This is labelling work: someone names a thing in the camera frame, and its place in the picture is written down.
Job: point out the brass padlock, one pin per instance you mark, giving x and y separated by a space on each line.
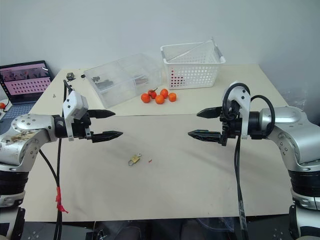
134 160

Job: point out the clear plastic compartment box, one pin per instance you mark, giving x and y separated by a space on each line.
125 80

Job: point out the small black knob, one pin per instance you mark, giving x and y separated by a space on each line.
82 75

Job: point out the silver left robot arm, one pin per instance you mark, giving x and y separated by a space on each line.
25 140

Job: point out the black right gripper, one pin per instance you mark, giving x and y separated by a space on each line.
231 125

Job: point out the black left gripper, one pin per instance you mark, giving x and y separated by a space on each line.
81 128

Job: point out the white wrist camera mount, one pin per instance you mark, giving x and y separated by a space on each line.
243 96
74 103

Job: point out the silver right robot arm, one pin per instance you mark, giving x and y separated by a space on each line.
290 140

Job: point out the white perforated plastic basket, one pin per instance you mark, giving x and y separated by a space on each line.
192 72

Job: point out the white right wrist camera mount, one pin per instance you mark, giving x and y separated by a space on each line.
243 96

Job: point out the open laptop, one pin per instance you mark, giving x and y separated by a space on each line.
25 82

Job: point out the small dark screws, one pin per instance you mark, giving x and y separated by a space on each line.
95 79

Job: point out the orange round button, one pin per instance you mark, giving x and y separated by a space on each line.
2 105

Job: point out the small black metal part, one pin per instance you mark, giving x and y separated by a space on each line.
70 75

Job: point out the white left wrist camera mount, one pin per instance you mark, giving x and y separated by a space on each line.
74 103

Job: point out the orange tomato with stem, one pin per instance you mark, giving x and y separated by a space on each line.
152 93

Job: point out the beige table mat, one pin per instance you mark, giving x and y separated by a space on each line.
162 190

